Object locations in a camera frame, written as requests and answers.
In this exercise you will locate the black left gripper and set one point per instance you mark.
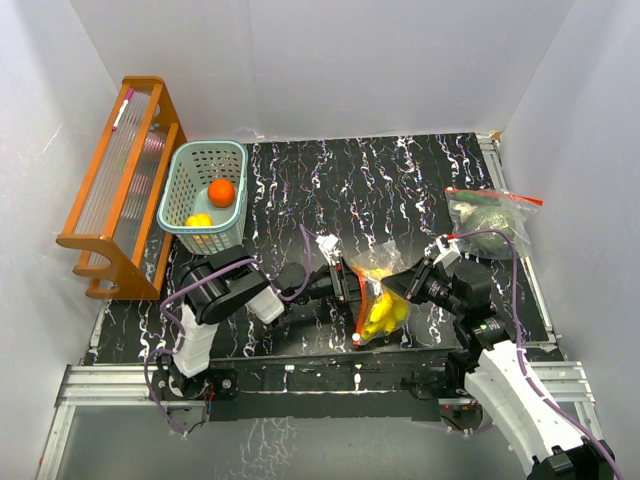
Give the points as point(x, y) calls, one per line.
point(345, 284)

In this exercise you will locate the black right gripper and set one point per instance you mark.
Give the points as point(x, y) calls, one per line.
point(410, 282)

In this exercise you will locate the clear zip bag with fruit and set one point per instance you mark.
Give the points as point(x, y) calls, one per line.
point(383, 256)

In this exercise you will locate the fake banana bunch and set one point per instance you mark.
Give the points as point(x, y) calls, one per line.
point(382, 312)

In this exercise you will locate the fake orange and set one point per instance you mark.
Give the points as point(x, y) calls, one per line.
point(221, 193)

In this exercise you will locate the fake yellow bell pepper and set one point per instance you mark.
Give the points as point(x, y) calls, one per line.
point(200, 220)

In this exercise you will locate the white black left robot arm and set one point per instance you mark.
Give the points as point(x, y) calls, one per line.
point(218, 286)

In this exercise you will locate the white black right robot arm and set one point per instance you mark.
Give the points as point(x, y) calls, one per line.
point(491, 368)

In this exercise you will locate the clear zip bag with vegetables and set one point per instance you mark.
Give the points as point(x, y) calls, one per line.
point(481, 219)

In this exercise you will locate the teal plastic basket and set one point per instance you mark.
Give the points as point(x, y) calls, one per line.
point(194, 166)

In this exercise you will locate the orange wooden rack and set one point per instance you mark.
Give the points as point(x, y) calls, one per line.
point(123, 252)

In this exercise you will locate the pink white marker pen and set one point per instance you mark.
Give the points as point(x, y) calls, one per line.
point(122, 109)

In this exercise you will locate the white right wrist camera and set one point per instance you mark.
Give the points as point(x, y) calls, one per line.
point(448, 252)

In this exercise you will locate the aluminium frame rail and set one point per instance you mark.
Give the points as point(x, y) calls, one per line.
point(245, 389)

